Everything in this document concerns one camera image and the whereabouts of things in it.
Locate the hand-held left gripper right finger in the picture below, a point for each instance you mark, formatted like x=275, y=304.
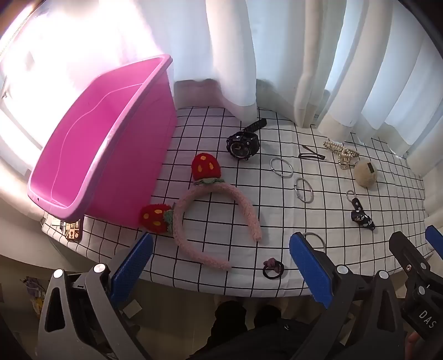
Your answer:
x=311, y=270

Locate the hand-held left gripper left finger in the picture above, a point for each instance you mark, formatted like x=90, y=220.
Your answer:
x=133, y=266

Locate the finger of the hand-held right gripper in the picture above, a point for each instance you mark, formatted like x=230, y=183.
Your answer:
x=435, y=239
x=408, y=259

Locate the large silver bangle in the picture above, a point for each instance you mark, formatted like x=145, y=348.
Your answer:
x=320, y=239

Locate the pink fuzzy strawberry headband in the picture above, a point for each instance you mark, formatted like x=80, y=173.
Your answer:
x=242, y=204

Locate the dark metal hair clip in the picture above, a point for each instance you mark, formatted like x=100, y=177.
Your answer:
x=311, y=158

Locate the pearl hair claw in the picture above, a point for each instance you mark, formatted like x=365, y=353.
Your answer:
x=341, y=154

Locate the pink plastic bin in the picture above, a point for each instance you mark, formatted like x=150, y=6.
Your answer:
x=103, y=138

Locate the black wrist watch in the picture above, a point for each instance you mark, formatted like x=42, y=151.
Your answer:
x=240, y=143

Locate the person's right hand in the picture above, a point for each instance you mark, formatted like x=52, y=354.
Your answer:
x=413, y=344

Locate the white paper scrap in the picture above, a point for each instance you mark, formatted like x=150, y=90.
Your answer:
x=131, y=309

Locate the brown printed board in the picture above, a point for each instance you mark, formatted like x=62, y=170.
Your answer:
x=72, y=231

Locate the person's dark pants legs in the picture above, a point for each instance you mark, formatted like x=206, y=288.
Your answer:
x=242, y=342

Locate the pile of printed papers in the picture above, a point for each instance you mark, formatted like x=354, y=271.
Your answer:
x=34, y=297

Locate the cream curtain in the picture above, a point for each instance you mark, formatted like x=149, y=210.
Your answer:
x=315, y=69

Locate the white sheer curtain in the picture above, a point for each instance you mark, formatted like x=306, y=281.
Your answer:
x=225, y=52

